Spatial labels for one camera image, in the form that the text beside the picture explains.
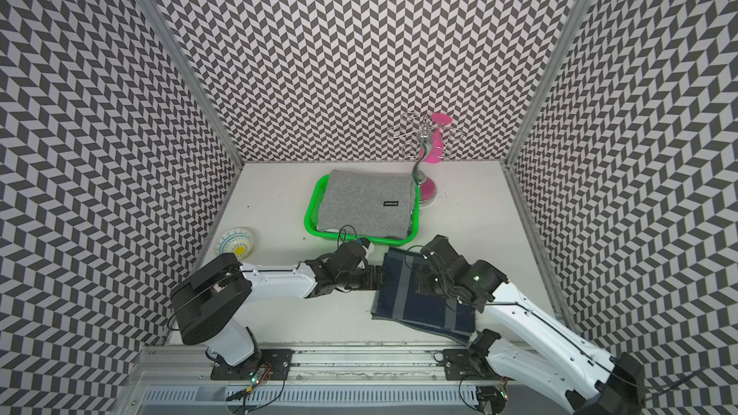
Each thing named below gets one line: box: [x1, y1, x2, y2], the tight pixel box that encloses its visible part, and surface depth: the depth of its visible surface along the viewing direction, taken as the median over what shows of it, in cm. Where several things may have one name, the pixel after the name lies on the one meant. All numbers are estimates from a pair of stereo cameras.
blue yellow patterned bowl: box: [213, 228, 253, 261], surface depth 95 cm
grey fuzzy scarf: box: [318, 169, 417, 241], surface depth 93 cm
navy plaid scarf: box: [370, 247, 476, 346], surface depth 82 cm
